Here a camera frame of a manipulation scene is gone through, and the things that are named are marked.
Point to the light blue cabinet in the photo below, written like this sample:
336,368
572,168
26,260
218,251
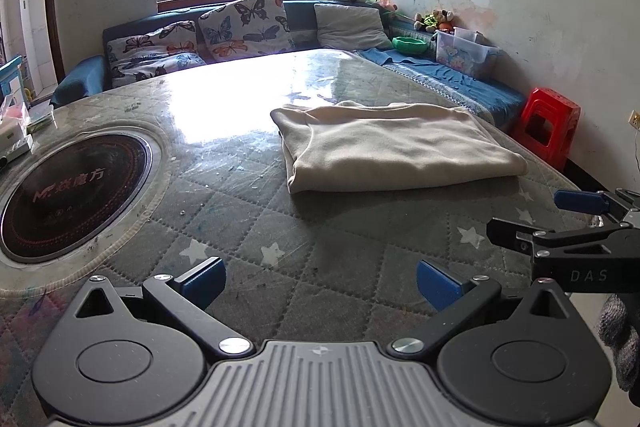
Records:
12,79

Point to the black round induction cooktop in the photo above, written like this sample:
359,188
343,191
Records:
65,192

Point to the pink tissue pack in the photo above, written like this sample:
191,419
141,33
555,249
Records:
14,112

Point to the colourful plush toy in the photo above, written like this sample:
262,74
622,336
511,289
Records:
382,1

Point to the grey quilted star table cover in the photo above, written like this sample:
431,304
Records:
350,227

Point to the clear plastic storage box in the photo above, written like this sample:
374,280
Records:
462,57

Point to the butterfly print pillow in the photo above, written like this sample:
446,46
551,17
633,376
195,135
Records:
150,57
245,27

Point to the brown plush toy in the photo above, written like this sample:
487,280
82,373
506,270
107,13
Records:
443,17

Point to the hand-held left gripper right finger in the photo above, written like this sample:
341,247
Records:
440,283

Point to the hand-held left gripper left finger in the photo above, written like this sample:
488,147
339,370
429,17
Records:
202,278

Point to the grey pillow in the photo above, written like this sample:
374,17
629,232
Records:
350,26

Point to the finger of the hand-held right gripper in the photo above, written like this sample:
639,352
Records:
515,236
580,201

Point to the green plush toy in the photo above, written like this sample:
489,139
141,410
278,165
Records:
429,23

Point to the white box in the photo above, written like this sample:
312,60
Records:
12,143

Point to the green bowl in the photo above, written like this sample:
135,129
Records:
410,45

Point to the cream shirt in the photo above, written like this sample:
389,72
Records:
390,142

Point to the red plastic stool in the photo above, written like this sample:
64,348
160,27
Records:
555,104

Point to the white wall socket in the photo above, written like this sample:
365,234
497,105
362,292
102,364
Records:
635,119

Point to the person's right hand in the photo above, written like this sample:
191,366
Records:
622,337

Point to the blue corner sofa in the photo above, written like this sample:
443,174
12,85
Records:
300,19

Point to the blue sofa blanket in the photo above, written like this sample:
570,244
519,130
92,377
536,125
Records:
450,77

